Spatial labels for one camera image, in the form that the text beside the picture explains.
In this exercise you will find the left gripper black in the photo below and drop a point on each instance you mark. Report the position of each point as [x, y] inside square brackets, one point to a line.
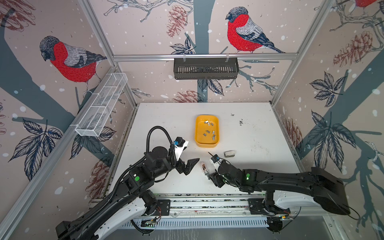
[188, 167]

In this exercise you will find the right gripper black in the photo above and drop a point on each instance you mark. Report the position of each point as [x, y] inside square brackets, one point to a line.
[215, 179]

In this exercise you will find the yellow plastic tray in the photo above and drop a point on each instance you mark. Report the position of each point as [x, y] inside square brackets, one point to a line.
[200, 129]

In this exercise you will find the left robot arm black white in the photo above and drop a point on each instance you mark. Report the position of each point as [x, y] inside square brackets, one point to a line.
[130, 198]

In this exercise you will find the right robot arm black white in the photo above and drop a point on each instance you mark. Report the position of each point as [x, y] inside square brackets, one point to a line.
[326, 190]

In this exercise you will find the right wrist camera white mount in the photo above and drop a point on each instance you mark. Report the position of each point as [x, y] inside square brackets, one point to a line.
[215, 159]

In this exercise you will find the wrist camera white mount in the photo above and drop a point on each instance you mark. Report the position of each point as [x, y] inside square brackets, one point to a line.
[179, 146]
[215, 159]

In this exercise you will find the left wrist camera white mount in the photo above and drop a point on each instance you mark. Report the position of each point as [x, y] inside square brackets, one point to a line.
[179, 146]

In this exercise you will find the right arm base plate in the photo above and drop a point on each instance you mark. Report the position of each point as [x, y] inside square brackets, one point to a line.
[266, 207]

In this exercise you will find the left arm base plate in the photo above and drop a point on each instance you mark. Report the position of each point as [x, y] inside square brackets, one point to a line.
[163, 208]

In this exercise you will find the black wall basket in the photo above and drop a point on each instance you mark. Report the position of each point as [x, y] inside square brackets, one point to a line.
[206, 69]

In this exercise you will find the white wire mesh shelf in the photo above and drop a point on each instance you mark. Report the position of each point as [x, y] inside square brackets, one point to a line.
[96, 116]

